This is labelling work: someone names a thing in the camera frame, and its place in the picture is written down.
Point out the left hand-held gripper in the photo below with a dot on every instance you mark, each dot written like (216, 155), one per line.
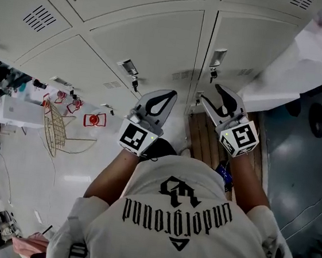
(137, 137)

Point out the person's right shoe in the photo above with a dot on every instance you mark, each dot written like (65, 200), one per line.
(186, 153)

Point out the pink cloth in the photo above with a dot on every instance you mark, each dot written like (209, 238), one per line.
(26, 246)

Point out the dark glass bottle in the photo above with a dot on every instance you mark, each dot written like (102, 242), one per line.
(39, 84)

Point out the person's black trousers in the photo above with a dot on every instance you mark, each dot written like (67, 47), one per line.
(161, 148)

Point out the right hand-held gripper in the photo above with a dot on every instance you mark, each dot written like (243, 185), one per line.
(241, 137)

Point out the white carton box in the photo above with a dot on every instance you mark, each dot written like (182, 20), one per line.
(21, 111)

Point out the white tape strip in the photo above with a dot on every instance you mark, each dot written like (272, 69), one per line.
(77, 178)

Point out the black phone blue screen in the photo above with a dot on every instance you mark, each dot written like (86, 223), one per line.
(225, 173)

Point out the grey metal locker cabinet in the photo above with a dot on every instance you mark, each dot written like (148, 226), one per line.
(79, 61)

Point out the small white foam box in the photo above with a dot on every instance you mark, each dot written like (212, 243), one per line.
(268, 100)

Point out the person's right forearm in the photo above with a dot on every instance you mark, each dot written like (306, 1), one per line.
(246, 187)

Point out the person's white printed shirt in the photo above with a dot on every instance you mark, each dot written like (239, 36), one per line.
(165, 241)

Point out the person's left forearm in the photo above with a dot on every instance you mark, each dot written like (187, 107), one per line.
(109, 177)

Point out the wooden slat platform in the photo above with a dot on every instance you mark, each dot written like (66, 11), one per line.
(205, 142)

